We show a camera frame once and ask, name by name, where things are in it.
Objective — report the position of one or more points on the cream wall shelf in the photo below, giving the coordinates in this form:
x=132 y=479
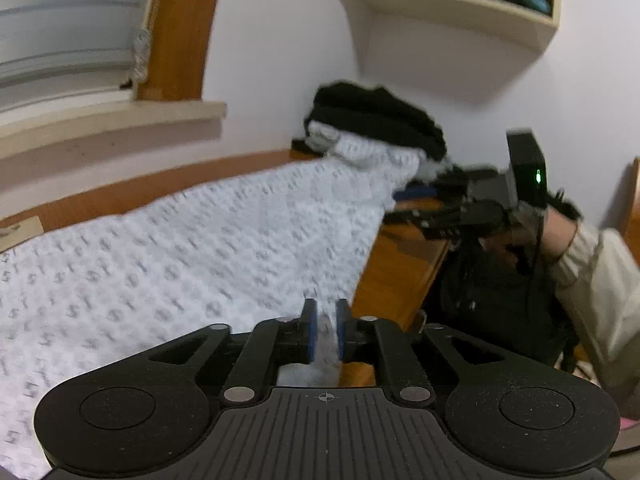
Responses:
x=450 y=35

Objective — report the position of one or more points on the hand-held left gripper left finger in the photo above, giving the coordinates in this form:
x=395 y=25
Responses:
x=311 y=332

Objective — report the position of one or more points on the beige window sill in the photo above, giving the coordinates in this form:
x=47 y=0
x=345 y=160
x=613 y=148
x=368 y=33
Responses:
x=110 y=130

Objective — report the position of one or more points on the black folded garment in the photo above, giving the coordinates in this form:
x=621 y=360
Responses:
x=380 y=115

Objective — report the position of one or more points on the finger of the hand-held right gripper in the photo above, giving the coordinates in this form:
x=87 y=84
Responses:
x=445 y=220
x=450 y=182

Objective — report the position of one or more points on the person's right hand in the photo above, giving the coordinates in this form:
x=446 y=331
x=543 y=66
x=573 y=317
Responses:
x=545 y=235

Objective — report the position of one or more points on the person's right forearm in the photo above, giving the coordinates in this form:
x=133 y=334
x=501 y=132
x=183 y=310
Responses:
x=600 y=300

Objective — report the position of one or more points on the wooden furniture edge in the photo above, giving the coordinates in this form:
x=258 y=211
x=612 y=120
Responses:
x=631 y=195

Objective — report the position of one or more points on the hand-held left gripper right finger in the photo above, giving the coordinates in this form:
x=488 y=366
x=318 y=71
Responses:
x=341 y=332

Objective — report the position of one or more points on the wooden window frame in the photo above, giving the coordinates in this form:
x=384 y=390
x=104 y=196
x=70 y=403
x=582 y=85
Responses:
x=180 y=35

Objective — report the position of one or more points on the beige cardboard piece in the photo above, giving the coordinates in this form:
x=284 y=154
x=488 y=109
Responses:
x=20 y=234

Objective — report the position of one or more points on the grey window blind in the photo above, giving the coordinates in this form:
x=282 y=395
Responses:
x=65 y=20

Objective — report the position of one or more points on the white grey folded garment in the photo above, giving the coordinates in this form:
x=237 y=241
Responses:
x=325 y=135

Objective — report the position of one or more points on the white patterned garment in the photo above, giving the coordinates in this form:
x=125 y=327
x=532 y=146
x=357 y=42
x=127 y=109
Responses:
x=200 y=260

